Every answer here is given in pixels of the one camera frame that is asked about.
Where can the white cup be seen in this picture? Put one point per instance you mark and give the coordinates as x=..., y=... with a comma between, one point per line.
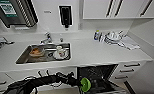
x=59, y=51

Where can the black soap dispenser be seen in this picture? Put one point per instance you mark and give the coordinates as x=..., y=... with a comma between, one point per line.
x=65, y=15

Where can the white wall outlet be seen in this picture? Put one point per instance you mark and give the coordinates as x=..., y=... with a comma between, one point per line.
x=80, y=25

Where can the narrow white drawer unit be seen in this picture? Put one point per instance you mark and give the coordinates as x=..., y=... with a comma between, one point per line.
x=131, y=71

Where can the green bowl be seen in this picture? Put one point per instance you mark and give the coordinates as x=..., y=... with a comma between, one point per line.
x=85, y=84

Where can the grey paper towel dispenser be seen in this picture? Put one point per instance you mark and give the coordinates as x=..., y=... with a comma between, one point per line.
x=16, y=13

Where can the chrome faucet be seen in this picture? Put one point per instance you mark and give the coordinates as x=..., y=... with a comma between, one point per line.
x=46, y=37

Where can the stack of white bowls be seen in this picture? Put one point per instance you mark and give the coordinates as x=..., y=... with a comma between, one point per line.
x=113, y=38

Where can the steel sink basin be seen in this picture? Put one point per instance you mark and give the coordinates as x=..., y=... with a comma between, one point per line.
x=43, y=56

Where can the stainless steel dishwasher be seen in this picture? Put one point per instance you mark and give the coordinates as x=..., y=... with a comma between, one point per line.
x=99, y=78

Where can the orange item in sink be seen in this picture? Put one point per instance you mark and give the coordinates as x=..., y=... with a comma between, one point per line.
x=36, y=51

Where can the white dish cloth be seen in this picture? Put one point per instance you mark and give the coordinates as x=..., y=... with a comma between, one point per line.
x=130, y=43

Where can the three-door white wall cabinet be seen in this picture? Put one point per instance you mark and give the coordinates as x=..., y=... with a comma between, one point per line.
x=126, y=8

